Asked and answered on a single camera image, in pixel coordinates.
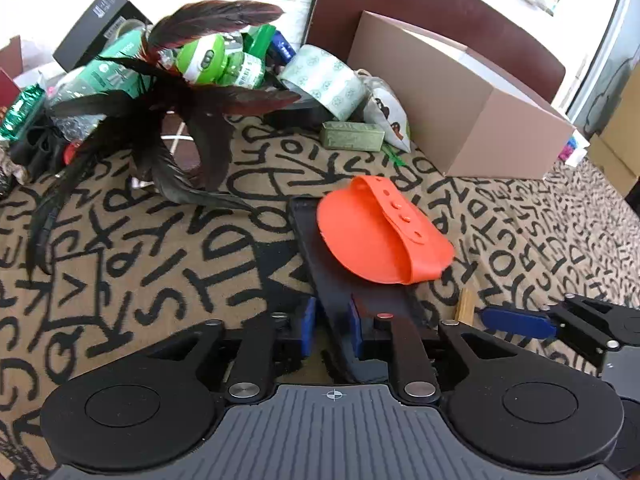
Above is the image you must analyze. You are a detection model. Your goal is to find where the black tray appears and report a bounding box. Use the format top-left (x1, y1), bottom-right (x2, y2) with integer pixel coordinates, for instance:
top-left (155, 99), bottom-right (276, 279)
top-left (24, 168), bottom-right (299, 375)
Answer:
top-left (288, 197), bottom-right (427, 384)

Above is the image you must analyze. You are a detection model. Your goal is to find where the orange silicone scrubber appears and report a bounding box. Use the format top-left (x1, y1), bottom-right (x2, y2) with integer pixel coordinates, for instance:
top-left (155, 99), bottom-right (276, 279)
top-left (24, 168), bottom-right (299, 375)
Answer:
top-left (317, 176), bottom-right (456, 285)

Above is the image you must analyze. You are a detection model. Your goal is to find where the green patterned tape roll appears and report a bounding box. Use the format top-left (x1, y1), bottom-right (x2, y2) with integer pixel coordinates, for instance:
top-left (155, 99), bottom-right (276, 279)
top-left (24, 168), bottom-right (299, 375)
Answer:
top-left (279, 44), bottom-right (368, 122)

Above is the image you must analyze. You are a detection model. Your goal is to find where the wooden stick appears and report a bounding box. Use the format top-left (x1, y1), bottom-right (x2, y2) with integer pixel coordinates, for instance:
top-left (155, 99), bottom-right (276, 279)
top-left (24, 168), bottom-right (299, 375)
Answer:
top-left (454, 287), bottom-right (477, 326)

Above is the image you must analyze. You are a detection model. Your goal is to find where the brown cardboard box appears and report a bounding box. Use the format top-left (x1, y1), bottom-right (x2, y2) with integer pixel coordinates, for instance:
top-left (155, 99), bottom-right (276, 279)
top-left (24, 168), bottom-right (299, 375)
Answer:
top-left (348, 11), bottom-right (575, 179)

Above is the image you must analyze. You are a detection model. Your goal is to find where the green soap bar box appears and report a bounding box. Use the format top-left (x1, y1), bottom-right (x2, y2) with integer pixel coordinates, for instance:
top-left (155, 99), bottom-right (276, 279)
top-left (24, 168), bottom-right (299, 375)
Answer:
top-left (320, 122), bottom-right (385, 153)

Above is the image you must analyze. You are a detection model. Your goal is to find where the white patterned fabric pouch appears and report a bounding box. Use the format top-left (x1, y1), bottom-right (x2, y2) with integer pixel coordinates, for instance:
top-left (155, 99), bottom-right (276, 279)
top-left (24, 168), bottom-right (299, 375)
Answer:
top-left (356, 68), bottom-right (411, 153)

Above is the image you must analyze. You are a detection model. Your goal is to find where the dark feather duster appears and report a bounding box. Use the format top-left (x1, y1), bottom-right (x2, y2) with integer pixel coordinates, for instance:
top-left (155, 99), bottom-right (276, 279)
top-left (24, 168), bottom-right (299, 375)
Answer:
top-left (25, 0), bottom-right (303, 281)

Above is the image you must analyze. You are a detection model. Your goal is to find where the green white round container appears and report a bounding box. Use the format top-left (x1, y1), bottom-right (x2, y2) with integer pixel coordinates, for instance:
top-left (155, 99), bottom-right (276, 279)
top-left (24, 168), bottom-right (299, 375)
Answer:
top-left (175, 32), bottom-right (265, 89)

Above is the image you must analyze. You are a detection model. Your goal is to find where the blue small box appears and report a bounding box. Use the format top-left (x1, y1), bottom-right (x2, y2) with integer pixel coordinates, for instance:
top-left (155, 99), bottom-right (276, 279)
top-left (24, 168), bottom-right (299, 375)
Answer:
top-left (268, 30), bottom-right (296, 66)

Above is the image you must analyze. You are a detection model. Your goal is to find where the clear plastic water bottle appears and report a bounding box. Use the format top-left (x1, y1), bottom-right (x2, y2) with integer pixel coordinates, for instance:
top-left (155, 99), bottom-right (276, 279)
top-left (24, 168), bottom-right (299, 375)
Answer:
top-left (46, 21), bottom-right (150, 142)

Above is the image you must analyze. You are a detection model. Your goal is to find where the green foil snack packet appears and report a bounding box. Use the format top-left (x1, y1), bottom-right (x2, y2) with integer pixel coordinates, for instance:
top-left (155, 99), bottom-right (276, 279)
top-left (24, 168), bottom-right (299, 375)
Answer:
top-left (1, 84), bottom-right (46, 142)

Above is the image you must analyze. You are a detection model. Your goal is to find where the dark red chair back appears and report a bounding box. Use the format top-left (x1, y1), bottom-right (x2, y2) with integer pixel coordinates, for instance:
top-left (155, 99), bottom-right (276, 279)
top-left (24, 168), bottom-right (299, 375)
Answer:
top-left (304, 0), bottom-right (565, 102)

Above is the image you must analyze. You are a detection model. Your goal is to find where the black cardboard box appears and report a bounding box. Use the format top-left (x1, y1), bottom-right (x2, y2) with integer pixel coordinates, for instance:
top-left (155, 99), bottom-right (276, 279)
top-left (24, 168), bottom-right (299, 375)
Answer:
top-left (53, 0), bottom-right (150, 72)

